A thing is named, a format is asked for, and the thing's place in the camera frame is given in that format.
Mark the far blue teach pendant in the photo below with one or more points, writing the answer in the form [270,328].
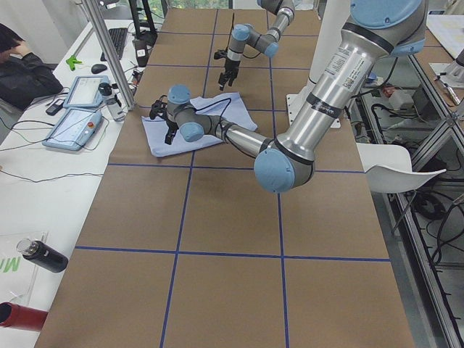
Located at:
[84,92]

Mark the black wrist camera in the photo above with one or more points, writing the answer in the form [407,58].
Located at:
[220,54]
[158,109]

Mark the black smartphone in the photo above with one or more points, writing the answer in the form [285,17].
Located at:
[54,108]

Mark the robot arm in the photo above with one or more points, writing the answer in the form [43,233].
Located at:
[243,35]
[373,30]

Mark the blue teach pendant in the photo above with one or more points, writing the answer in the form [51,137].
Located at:
[73,130]
[84,92]

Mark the green clamp tool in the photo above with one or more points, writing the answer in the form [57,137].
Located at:
[72,62]

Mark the black water bottle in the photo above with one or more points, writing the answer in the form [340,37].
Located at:
[42,255]

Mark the black computer mouse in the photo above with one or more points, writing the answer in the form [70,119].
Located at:
[98,68]

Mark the light blue striped shirt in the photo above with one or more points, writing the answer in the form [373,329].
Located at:
[197,132]

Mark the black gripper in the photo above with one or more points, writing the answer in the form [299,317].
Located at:
[230,67]
[171,127]

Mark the clear plastic water bottle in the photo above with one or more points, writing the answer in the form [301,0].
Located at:
[111,101]

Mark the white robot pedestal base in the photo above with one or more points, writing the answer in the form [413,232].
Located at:
[335,14]

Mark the aluminium frame post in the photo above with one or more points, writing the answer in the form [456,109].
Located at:
[95,16]

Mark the red water bottle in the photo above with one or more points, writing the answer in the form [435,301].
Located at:
[21,317]

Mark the near blue teach pendant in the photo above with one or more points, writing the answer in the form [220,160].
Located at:
[73,130]

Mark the black keyboard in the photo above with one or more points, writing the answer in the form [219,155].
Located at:
[118,37]

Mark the person in black jacket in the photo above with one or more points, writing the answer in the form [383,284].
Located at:
[24,76]

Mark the white chair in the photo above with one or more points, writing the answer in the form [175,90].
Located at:
[388,169]

